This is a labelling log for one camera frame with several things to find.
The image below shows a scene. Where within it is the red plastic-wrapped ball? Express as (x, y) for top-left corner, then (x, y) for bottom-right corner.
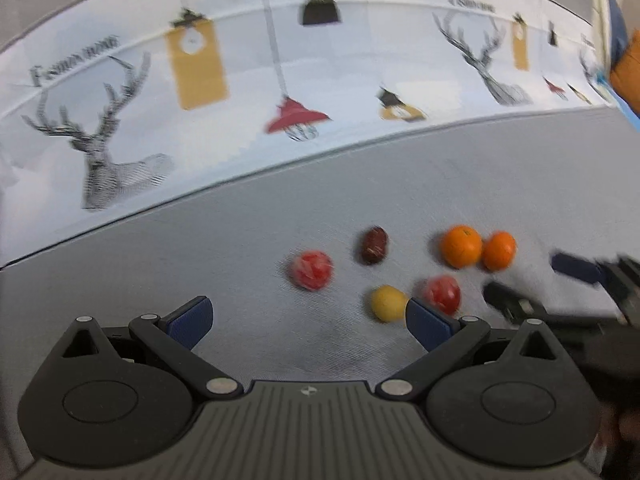
(422, 275), (462, 317)
(290, 250), (334, 291)

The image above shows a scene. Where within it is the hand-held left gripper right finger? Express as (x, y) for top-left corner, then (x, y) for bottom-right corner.
(375, 297), (557, 402)

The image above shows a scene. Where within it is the dried red jujube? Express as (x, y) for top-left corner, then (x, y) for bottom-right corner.
(360, 226), (389, 266)

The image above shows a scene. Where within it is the yellowish longan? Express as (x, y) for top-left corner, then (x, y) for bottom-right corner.
(371, 285), (410, 323)

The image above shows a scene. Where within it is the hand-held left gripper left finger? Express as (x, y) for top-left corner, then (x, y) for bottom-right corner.
(61, 296), (245, 402)

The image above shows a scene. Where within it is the orange tangerine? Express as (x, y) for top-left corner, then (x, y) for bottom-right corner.
(441, 225), (484, 269)
(481, 231), (517, 272)

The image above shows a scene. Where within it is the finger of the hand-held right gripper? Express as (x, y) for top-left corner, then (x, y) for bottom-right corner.
(550, 252), (640, 311)
(482, 281), (626, 325)

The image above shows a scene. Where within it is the orange and blue object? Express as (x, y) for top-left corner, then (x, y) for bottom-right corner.
(590, 0), (640, 131)

